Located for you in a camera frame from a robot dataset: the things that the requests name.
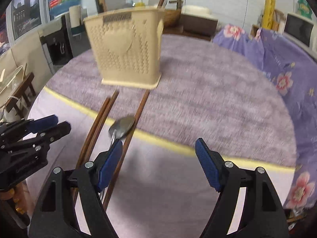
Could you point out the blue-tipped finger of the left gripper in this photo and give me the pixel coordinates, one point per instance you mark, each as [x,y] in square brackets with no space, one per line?
[39,125]

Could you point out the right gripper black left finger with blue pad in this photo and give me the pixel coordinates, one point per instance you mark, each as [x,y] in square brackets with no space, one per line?
[54,214]

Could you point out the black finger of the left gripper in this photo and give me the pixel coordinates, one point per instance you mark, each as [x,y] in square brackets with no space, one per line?
[46,137]

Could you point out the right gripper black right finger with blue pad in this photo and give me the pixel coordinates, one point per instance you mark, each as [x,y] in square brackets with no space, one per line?
[262,214]

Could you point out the left hand orange glove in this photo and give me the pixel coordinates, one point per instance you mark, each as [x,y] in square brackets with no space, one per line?
[17,195]

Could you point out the dark wooden stool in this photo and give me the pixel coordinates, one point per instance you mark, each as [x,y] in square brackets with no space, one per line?
[25,92]

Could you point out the stainless steel spoon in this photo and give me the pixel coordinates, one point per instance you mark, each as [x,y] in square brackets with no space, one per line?
[117,131]

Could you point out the water dispenser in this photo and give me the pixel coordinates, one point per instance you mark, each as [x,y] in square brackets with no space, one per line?
[64,38]

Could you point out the cream plastic utensil holder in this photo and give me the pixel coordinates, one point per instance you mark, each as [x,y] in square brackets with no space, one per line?
[126,44]

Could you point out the purple striped tablecloth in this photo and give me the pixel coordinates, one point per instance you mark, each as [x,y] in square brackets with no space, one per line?
[205,91]

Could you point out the yellow soap bottle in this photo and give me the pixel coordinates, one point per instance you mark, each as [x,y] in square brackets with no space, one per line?
[140,4]

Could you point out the purple floral cloth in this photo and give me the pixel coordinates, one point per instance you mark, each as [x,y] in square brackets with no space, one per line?
[293,72]

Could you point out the woven basket basin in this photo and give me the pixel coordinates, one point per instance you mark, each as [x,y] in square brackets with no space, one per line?
[171,17]

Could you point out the bamboo faucet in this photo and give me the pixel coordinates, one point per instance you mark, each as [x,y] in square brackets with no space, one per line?
[179,3]

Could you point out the white rice cooker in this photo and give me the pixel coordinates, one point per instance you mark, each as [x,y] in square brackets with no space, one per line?
[198,20]

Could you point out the dark wooden counter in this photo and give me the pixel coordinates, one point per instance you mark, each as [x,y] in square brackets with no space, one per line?
[178,30]

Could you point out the white microwave oven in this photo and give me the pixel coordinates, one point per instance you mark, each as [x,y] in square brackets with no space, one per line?
[301,31]

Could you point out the yellow roll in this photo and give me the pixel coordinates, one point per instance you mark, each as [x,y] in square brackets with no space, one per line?
[269,9]

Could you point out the green stacked cups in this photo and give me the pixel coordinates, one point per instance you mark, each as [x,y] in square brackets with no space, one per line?
[304,9]

